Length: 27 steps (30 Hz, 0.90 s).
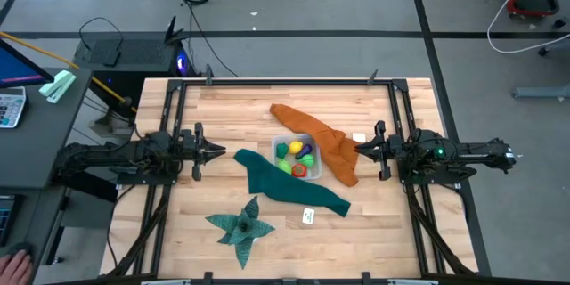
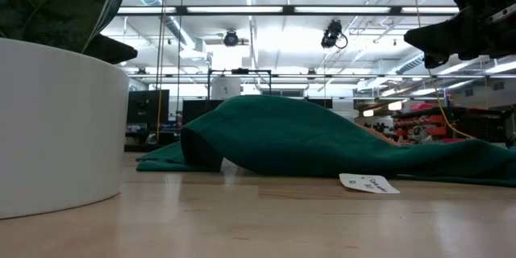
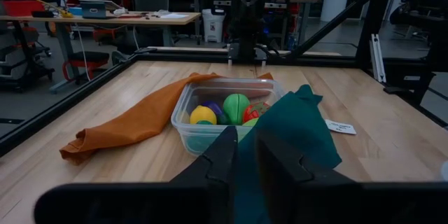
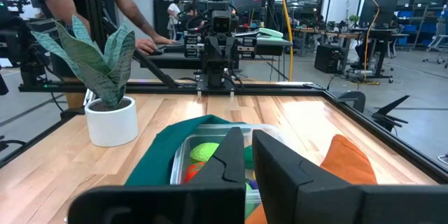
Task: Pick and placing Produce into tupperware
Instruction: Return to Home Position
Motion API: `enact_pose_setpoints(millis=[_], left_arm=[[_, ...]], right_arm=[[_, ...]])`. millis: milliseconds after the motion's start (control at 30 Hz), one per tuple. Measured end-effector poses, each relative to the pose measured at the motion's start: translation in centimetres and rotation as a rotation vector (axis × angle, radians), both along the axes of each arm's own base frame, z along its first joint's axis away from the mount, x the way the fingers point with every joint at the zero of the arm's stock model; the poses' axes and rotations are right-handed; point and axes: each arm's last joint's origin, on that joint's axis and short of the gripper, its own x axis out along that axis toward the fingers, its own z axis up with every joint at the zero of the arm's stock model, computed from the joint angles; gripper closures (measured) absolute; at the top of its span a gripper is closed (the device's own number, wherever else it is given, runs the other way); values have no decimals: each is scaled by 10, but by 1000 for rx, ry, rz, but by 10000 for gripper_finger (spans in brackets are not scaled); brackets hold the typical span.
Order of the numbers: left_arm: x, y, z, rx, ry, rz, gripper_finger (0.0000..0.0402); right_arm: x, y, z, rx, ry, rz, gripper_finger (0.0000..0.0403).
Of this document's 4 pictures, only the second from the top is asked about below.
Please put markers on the black overhead frame bar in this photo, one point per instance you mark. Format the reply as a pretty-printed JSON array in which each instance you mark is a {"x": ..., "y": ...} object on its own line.
[{"x": 290, "y": 9}]

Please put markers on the white background box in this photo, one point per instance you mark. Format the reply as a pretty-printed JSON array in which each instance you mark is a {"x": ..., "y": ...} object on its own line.
[{"x": 225, "y": 88}]

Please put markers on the black background monitor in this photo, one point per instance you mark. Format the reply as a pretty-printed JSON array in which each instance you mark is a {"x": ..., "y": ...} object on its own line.
[{"x": 193, "y": 111}]

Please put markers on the dark green cloth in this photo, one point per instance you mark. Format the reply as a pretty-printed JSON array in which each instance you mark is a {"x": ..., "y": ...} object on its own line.
[{"x": 306, "y": 137}]

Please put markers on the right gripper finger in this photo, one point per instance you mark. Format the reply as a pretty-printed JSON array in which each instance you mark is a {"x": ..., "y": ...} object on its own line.
[
  {"x": 436, "y": 60},
  {"x": 437, "y": 38}
]

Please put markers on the black round ceiling fixture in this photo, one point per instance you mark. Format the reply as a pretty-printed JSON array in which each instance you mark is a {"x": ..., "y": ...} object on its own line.
[{"x": 231, "y": 38}]

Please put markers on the shelf with red bins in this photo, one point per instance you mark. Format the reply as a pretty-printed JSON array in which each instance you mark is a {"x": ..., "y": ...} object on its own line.
[{"x": 419, "y": 123}]

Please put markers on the white round plant pot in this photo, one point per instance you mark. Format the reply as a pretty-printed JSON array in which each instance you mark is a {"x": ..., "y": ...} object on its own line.
[{"x": 60, "y": 129}]

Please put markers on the black computer tower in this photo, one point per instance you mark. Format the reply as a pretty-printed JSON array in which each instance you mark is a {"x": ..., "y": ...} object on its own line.
[{"x": 147, "y": 109}]

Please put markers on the black hanging overhead camera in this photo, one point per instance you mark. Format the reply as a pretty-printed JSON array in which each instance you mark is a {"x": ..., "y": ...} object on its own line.
[{"x": 331, "y": 34}]

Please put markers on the white paper label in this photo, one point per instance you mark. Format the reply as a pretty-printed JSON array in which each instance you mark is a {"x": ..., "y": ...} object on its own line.
[{"x": 367, "y": 182}]

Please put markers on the dark green artificial plant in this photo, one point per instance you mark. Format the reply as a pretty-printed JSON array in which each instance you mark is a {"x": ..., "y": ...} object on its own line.
[{"x": 48, "y": 4}]

